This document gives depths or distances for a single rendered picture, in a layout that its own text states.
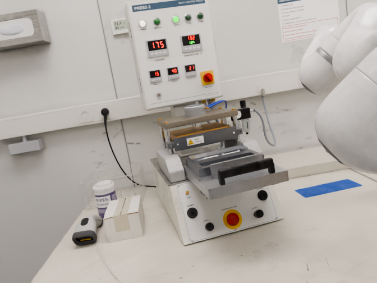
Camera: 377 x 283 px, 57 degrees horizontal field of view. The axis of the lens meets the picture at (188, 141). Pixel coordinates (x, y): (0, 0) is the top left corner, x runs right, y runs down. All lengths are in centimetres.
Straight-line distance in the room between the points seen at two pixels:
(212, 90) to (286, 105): 54
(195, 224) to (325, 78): 57
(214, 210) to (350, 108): 73
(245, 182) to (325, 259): 27
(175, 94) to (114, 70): 48
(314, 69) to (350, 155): 40
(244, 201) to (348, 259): 36
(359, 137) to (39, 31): 155
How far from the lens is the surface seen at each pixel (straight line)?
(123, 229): 123
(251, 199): 116
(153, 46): 141
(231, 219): 113
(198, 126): 129
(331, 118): 48
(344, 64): 66
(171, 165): 113
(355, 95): 48
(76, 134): 186
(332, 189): 143
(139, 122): 179
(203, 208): 112
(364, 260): 98
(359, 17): 82
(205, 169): 98
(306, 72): 87
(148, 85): 140
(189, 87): 143
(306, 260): 97
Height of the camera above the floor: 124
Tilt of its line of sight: 10 degrees down
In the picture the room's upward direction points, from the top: 10 degrees counter-clockwise
